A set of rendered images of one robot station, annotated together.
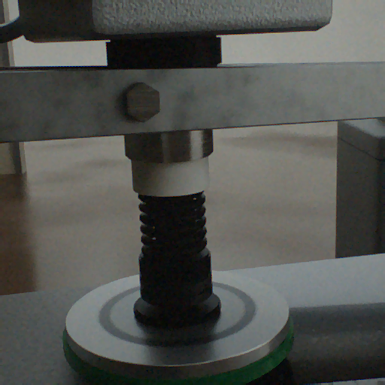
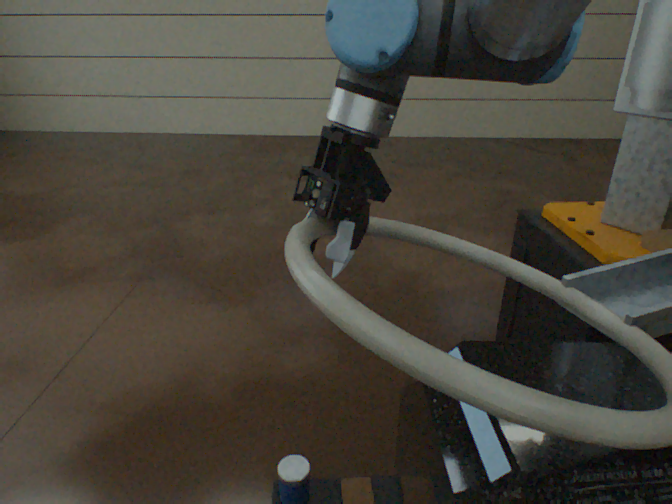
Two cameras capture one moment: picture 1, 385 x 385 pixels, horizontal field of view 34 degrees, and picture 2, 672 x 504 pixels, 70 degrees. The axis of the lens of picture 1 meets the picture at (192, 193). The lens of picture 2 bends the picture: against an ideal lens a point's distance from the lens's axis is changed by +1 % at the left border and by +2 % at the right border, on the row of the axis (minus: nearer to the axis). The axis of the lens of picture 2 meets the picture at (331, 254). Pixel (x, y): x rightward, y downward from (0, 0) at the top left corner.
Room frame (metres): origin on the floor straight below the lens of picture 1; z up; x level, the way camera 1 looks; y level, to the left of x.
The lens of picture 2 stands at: (1.37, -0.70, 1.41)
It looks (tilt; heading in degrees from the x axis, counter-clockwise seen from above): 26 degrees down; 186
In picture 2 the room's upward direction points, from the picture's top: straight up
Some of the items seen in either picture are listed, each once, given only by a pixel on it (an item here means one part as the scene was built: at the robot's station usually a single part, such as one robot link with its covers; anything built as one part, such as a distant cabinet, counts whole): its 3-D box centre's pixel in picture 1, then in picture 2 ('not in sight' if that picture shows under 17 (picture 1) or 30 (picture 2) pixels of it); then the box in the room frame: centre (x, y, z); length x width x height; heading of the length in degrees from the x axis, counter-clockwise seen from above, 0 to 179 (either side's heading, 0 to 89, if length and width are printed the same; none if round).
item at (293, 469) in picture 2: not in sight; (294, 481); (0.33, -0.93, 0.08); 0.10 x 0.10 x 0.13
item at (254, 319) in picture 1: (177, 314); not in sight; (0.56, 0.02, 0.84); 0.21 x 0.21 x 0.01
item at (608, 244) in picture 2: not in sight; (640, 229); (-0.24, 0.20, 0.76); 0.49 x 0.49 x 0.05; 9
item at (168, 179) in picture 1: (170, 168); not in sight; (0.56, 0.02, 0.99); 0.07 x 0.07 x 0.04
